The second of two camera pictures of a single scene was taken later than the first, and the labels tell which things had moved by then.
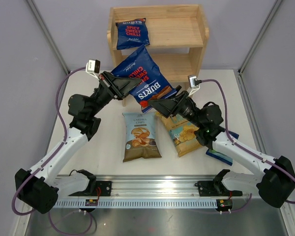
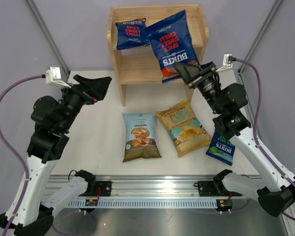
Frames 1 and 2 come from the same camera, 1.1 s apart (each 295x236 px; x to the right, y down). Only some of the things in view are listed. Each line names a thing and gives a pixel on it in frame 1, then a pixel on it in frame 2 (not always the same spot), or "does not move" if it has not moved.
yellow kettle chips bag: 182,133 does not move
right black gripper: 171,107 → 188,72
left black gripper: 117,88 → 98,86
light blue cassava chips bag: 140,141 does not move
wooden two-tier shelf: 177,35 does not move
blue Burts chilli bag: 155,83 → 171,43
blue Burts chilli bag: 132,34 does not move
